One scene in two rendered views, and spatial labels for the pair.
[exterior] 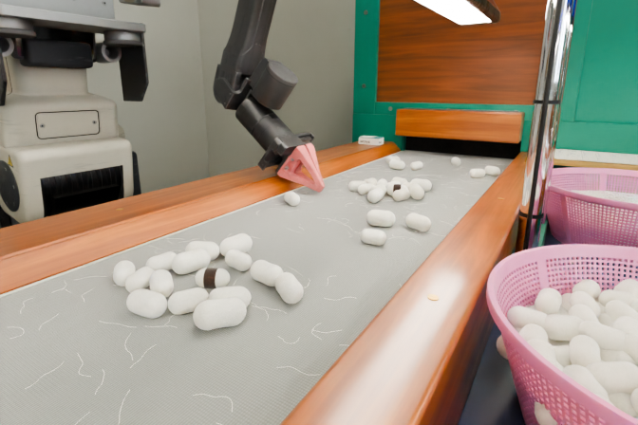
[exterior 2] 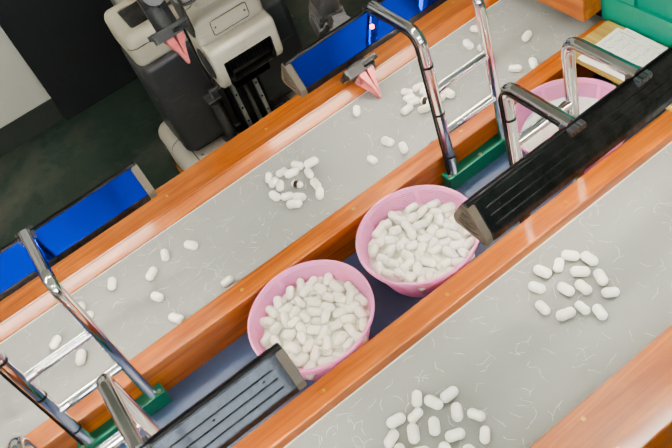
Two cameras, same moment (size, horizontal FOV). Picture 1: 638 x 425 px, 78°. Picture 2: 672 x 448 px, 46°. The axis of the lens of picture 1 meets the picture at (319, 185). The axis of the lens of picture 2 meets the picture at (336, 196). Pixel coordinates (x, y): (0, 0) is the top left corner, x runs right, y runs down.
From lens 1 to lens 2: 1.57 m
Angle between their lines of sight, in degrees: 45
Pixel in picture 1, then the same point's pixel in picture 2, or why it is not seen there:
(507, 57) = not seen: outside the picture
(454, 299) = (359, 210)
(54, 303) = (249, 189)
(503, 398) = not seen: hidden behind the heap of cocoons
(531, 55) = not seen: outside the picture
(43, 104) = (212, 15)
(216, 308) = (292, 203)
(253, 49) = (326, 2)
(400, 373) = (324, 233)
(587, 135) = (644, 21)
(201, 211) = (304, 126)
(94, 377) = (262, 220)
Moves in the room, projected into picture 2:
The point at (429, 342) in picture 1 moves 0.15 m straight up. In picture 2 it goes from (337, 226) to (318, 180)
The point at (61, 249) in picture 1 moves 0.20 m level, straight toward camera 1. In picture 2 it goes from (246, 162) to (257, 218)
